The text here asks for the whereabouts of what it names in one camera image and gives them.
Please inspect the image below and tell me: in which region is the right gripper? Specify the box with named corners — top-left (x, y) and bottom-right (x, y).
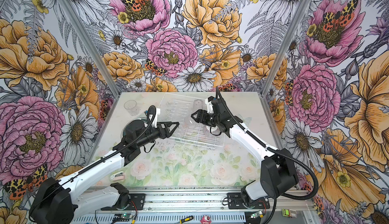
top-left (191, 109), bottom-right (220, 128)

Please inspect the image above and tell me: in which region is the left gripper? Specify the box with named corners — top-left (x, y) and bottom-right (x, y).
top-left (137, 121), bottom-right (180, 147)

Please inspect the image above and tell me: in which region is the green rimmed plate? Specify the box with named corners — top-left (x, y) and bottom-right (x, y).
top-left (122, 118), bottom-right (152, 141)

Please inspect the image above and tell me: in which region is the clear glass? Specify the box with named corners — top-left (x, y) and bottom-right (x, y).
top-left (192, 99), bottom-right (205, 113)
top-left (124, 100), bottom-right (139, 116)

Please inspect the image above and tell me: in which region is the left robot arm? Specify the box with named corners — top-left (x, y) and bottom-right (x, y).
top-left (29, 119), bottom-right (179, 224)

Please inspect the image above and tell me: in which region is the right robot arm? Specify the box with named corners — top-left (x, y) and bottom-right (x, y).
top-left (191, 96), bottom-right (298, 205)

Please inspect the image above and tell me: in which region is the small pink white object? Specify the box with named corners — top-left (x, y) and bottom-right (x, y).
top-left (109, 171), bottom-right (126, 181)

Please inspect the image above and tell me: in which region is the pink round object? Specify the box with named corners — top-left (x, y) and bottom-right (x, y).
top-left (200, 215), bottom-right (212, 224)

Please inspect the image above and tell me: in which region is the small green display device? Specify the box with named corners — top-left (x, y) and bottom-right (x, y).
top-left (282, 209), bottom-right (297, 218)

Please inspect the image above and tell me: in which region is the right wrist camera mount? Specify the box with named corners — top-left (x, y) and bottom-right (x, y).
top-left (205, 96), bottom-right (214, 114)

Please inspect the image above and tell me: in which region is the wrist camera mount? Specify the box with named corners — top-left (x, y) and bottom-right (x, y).
top-left (205, 96), bottom-right (214, 114)
top-left (148, 108), bottom-right (161, 128)

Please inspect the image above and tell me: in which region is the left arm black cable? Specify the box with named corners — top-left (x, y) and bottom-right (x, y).
top-left (30, 105), bottom-right (157, 206)

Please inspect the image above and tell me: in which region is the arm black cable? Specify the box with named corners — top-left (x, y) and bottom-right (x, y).
top-left (30, 105), bottom-right (157, 206)
top-left (215, 87), bottom-right (319, 201)

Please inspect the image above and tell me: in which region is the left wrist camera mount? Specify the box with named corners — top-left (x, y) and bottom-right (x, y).
top-left (148, 108), bottom-right (161, 128)

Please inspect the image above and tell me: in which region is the white wire dish rack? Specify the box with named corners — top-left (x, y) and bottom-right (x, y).
top-left (158, 93), bottom-right (225, 149)

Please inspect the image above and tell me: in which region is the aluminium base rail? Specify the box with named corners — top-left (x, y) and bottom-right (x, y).
top-left (57, 187), bottom-right (314, 214)

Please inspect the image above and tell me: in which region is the yellow handled screwdriver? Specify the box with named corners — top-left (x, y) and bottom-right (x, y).
top-left (175, 215), bottom-right (194, 224)

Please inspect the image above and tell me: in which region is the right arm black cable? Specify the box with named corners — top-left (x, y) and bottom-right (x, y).
top-left (215, 87), bottom-right (319, 201)

